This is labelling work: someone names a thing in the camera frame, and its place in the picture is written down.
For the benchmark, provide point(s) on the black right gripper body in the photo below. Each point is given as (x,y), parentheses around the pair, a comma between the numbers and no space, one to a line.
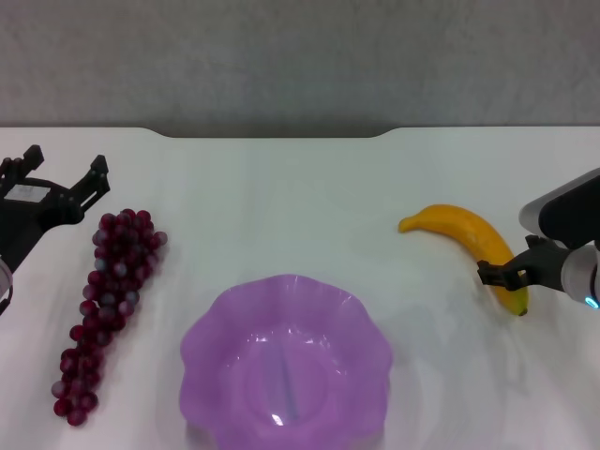
(548,267)

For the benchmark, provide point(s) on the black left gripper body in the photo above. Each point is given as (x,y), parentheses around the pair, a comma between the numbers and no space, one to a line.
(28,215)

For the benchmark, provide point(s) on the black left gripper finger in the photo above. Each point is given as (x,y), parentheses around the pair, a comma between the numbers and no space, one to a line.
(94,183)
(33,159)

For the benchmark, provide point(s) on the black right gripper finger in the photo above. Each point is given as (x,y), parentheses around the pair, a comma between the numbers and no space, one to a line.
(497,274)
(532,244)

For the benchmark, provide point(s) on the yellow banana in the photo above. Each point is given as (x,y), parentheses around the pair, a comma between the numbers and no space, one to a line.
(469,229)

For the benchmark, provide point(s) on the red grape bunch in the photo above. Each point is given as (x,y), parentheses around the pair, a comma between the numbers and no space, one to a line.
(117,253)

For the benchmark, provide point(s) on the purple wavy plastic bowl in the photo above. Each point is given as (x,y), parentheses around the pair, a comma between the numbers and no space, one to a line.
(281,365)

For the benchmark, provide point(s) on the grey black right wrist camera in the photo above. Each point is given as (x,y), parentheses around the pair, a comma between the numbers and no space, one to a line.
(567,211)

